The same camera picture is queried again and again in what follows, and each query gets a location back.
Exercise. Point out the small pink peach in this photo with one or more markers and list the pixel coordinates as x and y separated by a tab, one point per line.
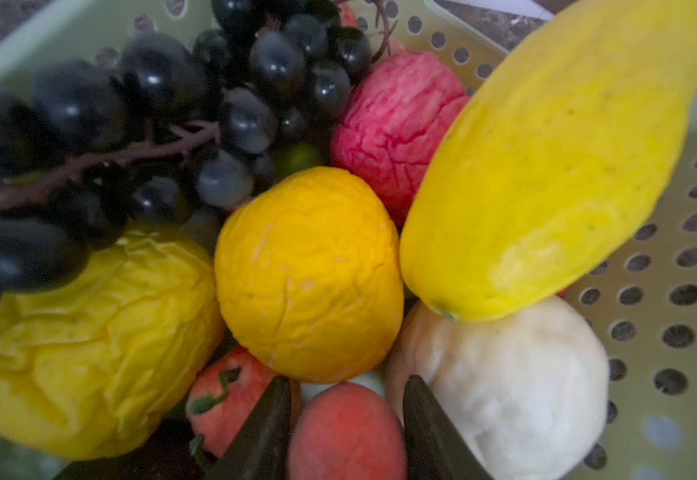
224	395

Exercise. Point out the green plastic basket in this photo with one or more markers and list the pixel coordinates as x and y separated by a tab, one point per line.
642	303

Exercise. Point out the black grape bunch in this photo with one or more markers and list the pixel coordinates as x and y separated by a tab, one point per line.
169	129

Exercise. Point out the beige pear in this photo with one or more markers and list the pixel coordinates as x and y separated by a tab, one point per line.
527	393

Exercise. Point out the wrinkled yellow starfruit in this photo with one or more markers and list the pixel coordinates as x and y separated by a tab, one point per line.
89	371

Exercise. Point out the yellow lemon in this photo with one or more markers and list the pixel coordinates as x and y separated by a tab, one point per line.
308	277

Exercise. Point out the dark brown avocado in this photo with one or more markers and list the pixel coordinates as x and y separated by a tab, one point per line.
165	456

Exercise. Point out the tall yellow mango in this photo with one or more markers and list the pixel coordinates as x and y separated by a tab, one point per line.
559	157

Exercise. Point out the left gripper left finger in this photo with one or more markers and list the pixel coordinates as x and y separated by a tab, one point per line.
259	450

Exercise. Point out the pink wrinkled apple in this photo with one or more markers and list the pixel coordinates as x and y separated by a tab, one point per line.
394	123

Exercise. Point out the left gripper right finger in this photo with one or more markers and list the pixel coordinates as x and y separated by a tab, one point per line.
434	448

